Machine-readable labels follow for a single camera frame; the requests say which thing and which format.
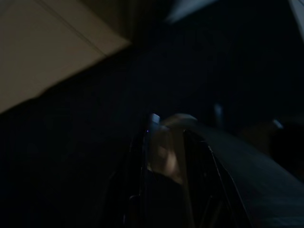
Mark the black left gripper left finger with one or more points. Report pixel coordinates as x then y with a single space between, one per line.
142 178

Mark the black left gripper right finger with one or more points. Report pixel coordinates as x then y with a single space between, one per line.
202 180

